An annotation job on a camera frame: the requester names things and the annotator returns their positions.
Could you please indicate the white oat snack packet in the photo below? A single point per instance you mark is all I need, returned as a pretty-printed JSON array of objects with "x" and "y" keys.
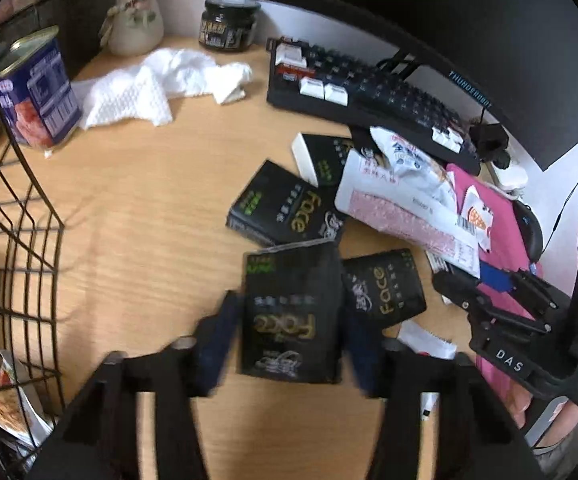
[
  {"x": 9, "y": 395},
  {"x": 426, "y": 340}
]

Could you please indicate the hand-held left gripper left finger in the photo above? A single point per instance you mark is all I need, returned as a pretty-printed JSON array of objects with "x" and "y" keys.
[{"x": 214, "y": 345}]

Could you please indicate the small ceramic vase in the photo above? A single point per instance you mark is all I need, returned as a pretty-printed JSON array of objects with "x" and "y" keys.
[{"x": 136, "y": 30}]

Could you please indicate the person's right hand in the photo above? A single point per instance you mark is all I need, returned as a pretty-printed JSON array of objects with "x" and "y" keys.
[{"x": 521, "y": 410}]

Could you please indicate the person's right forearm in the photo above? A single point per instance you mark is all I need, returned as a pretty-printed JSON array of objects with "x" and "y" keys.
[{"x": 569, "y": 430}]

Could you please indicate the black computer mouse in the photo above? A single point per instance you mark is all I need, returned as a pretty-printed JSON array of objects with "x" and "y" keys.
[{"x": 531, "y": 232}]

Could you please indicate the dark mechanical keyboard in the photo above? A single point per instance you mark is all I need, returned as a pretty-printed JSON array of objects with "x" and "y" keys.
[{"x": 369, "y": 90}]

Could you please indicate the black tissue pack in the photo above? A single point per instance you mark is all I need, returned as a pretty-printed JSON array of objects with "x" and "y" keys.
[
  {"x": 289, "y": 310},
  {"x": 384, "y": 285},
  {"x": 279, "y": 205},
  {"x": 326, "y": 157}
]

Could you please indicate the white paper towel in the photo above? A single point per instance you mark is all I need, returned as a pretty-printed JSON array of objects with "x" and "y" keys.
[{"x": 134, "y": 90}]

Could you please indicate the dark glass jar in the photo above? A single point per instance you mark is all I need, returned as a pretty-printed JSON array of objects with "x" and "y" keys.
[{"x": 229, "y": 27}]

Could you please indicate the pink mouse pad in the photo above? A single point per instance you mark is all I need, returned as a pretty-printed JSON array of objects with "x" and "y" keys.
[{"x": 506, "y": 240}]

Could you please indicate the pink and white pouch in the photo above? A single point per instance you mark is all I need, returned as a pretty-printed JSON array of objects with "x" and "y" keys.
[{"x": 394, "y": 210}]

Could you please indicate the small pizza print sachet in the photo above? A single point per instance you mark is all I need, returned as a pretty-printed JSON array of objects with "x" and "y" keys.
[{"x": 476, "y": 220}]

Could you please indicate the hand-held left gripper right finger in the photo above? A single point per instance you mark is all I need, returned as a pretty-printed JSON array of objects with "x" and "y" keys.
[{"x": 364, "y": 355}]

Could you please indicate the black computer monitor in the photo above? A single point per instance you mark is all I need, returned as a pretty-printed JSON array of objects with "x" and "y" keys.
[{"x": 419, "y": 10}]

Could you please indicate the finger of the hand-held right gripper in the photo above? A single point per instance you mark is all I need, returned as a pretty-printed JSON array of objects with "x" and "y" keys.
[
  {"x": 494, "y": 277},
  {"x": 456, "y": 287}
]

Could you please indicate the blue food tin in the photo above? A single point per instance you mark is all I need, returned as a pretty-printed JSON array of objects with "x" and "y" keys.
[{"x": 39, "y": 100}]

